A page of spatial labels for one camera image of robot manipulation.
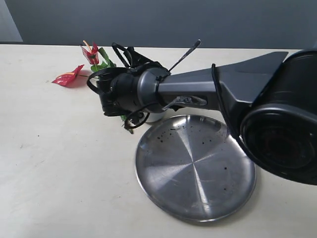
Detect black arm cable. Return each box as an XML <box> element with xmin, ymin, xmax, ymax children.
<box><xmin>86</xmin><ymin>42</ymin><xmax>251</xmax><ymax>136</ymax></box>

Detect round stainless steel plate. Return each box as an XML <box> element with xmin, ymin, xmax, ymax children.
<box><xmin>135</xmin><ymin>115</ymin><xmax>257</xmax><ymax>223</ymax></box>

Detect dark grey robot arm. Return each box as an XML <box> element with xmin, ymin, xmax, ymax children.
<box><xmin>92</xmin><ymin>44</ymin><xmax>317</xmax><ymax>185</ymax></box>

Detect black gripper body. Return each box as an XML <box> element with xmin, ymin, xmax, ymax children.
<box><xmin>111</xmin><ymin>43</ymin><xmax>170</xmax><ymax>74</ymax></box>

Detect red anthurium artificial plant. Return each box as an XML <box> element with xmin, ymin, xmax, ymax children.
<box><xmin>51</xmin><ymin>40</ymin><xmax>136</xmax><ymax>135</ymax></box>

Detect long silver metal spoon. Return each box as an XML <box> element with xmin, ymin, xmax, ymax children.
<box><xmin>168</xmin><ymin>39</ymin><xmax>201</xmax><ymax>72</ymax></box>

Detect white scalloped flower pot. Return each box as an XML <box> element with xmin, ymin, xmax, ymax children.
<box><xmin>145</xmin><ymin>112</ymin><xmax>166</xmax><ymax>124</ymax></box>

